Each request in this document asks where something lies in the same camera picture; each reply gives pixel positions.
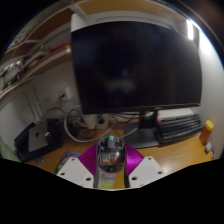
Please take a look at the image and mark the black keyboard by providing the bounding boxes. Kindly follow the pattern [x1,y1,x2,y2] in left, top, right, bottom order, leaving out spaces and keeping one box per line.
[154,113,204,145]

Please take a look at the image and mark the white power strip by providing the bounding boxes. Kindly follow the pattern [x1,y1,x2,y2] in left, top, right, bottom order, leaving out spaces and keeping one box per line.
[84,114,109,131]

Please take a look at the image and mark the transparent computer mouse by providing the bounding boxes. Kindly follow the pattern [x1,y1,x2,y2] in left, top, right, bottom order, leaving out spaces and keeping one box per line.
[95,134,127,174]

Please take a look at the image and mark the white light bar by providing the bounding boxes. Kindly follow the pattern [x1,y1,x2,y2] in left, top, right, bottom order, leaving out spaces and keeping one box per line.
[185,19,195,42]

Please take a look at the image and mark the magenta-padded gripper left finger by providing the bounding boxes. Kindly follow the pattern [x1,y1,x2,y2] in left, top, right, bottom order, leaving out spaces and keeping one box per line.
[55,143,99,189]

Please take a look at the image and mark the black computer monitor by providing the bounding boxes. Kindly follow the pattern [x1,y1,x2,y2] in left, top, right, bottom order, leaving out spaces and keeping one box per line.
[70,20,203,150]

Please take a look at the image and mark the white wall socket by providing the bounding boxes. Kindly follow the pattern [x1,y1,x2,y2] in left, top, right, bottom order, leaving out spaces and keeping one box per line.
[49,87,73,103]

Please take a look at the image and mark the wooden wall shelf unit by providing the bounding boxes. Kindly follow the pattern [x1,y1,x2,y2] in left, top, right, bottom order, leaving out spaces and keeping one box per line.
[0,0,81,101]

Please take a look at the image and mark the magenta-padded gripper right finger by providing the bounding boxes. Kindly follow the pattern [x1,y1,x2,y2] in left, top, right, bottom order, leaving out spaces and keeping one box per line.
[123,146,165,189]

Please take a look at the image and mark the white cable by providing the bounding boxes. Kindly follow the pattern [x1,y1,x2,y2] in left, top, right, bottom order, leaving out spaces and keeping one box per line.
[63,106,138,144]

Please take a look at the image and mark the amber jar with yellow lid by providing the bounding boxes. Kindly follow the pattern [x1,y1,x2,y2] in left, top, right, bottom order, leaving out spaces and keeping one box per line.
[199,119,215,146]

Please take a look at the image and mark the black box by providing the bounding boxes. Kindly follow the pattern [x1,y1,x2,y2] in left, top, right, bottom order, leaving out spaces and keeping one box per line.
[13,118,66,163]

